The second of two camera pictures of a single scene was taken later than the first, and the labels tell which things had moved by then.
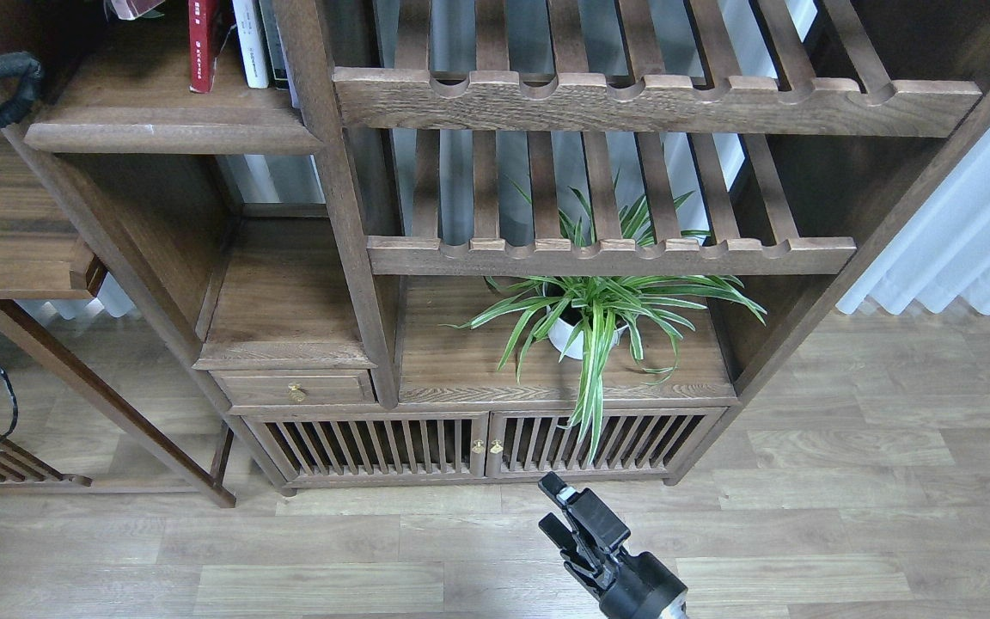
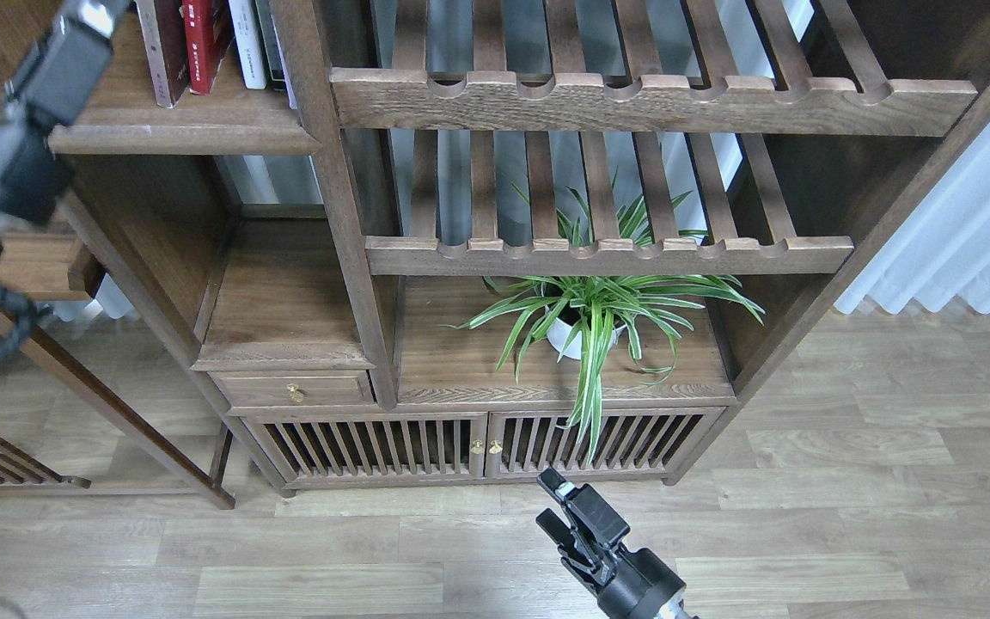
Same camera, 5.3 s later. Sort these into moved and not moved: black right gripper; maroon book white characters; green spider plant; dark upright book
Moved: maroon book white characters
Not moved: black right gripper; green spider plant; dark upright book
